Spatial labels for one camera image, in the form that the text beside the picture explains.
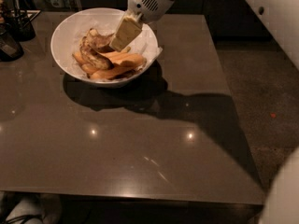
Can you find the black appliance at left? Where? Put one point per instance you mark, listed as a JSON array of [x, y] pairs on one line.
[[10, 49]]

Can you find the white bowl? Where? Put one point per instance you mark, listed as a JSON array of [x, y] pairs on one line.
[[64, 44]]

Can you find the white robot base below table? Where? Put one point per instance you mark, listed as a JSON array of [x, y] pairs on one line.
[[29, 208]]

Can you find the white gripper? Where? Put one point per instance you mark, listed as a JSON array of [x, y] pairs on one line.
[[144, 2]]

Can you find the black utensil holder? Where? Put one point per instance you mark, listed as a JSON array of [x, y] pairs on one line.
[[20, 25]]

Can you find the white paper liner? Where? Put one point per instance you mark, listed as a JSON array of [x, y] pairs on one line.
[[130, 63]]

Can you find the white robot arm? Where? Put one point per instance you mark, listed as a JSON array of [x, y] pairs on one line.
[[281, 19]]

